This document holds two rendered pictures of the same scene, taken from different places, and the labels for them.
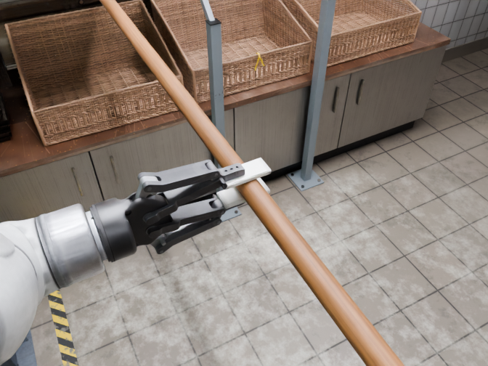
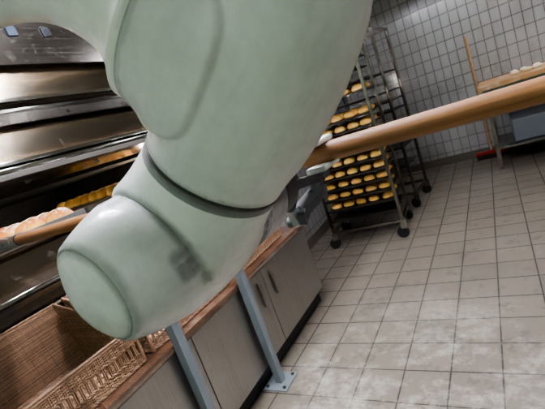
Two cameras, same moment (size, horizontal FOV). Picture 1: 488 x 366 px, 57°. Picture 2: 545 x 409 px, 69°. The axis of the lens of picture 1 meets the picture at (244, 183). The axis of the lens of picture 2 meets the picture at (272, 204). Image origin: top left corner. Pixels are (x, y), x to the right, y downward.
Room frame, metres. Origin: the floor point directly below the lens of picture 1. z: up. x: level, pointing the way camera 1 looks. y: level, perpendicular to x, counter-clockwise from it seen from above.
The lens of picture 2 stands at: (-0.02, 0.38, 1.26)
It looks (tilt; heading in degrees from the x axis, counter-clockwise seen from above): 11 degrees down; 330
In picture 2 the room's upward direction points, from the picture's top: 20 degrees counter-clockwise
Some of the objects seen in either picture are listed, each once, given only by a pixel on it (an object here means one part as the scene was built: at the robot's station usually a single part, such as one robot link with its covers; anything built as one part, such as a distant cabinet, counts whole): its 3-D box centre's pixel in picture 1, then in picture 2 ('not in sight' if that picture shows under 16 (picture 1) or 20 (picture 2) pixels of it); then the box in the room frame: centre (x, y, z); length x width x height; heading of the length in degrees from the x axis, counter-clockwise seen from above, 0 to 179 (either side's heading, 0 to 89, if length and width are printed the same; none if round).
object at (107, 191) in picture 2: not in sight; (110, 189); (2.76, -0.11, 1.21); 0.61 x 0.48 x 0.06; 27
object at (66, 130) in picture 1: (96, 66); (32, 376); (1.60, 0.58, 0.72); 0.56 x 0.49 x 0.28; 116
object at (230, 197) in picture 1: (243, 192); (323, 165); (0.45, 0.00, 1.17); 0.07 x 0.03 x 0.01; 118
